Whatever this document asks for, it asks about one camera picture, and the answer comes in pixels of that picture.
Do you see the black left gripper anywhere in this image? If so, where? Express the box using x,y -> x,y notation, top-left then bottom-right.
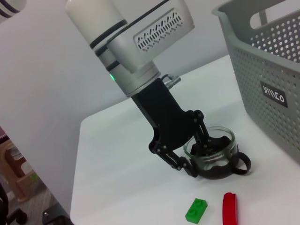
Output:
131,78 -> 213,178

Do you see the glass teacup with black sleeve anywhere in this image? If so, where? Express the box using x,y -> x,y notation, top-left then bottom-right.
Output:
183,126 -> 251,180

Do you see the grey-green perforated storage bin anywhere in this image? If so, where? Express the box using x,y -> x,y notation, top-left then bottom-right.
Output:
212,0 -> 300,153

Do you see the green two-stud brick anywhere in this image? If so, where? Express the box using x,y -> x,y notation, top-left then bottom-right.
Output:
185,198 -> 209,223

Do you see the dark red curved brick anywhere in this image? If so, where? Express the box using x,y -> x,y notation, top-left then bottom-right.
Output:
221,192 -> 240,225

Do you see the black table foot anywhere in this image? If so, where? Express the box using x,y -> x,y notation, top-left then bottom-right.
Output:
43,203 -> 71,225

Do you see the beige plastic stool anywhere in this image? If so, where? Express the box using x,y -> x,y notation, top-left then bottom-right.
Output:
0,139 -> 39,203

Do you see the black chair base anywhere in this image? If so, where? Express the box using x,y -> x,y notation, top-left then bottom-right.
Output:
0,182 -> 26,223

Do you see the left gripper silver cable plug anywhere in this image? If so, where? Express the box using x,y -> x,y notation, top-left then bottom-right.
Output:
161,74 -> 181,89

